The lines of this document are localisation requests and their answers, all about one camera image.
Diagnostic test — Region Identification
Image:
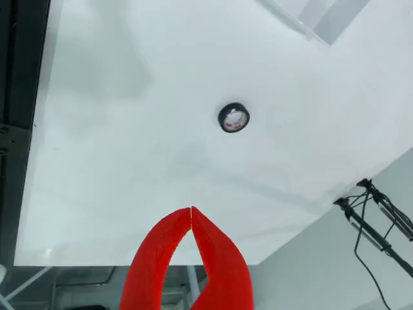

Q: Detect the white rectangular bin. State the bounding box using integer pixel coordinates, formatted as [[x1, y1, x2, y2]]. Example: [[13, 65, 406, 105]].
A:
[[254, 0, 370, 48]]

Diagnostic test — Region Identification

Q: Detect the black electrical tape roll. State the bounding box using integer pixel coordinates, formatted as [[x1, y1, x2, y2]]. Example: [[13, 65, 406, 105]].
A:
[[217, 102, 252, 134]]

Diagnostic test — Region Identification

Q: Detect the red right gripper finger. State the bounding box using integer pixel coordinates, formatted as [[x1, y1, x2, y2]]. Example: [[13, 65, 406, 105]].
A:
[[190, 205, 254, 310]]

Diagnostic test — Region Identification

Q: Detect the grey metal table frame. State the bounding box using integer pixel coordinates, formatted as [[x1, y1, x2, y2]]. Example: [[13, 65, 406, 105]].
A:
[[0, 265, 210, 310]]

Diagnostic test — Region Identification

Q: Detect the thin black stand cable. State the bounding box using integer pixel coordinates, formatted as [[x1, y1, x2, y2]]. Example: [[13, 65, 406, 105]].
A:
[[348, 190, 401, 310]]

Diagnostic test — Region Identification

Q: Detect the dark aluminium profile frame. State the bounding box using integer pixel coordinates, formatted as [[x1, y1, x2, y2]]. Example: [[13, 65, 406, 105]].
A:
[[0, 0, 52, 267]]

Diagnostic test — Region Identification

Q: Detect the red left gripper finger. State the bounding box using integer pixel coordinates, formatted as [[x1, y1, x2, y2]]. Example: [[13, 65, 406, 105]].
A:
[[119, 207, 192, 310]]

